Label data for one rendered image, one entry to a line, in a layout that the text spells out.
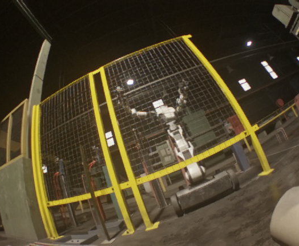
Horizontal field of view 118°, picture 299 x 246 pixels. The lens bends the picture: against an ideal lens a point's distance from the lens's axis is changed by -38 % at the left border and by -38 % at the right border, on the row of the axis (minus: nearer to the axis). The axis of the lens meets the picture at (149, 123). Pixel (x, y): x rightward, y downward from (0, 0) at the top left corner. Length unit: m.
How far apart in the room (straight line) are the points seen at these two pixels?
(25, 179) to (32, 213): 0.41
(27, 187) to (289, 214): 2.03
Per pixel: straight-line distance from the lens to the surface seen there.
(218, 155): 9.96
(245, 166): 2.03
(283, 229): 0.23
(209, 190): 1.25
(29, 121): 2.50
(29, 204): 1.97
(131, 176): 1.24
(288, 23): 4.68
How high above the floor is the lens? 0.36
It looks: 23 degrees up
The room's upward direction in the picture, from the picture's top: 21 degrees counter-clockwise
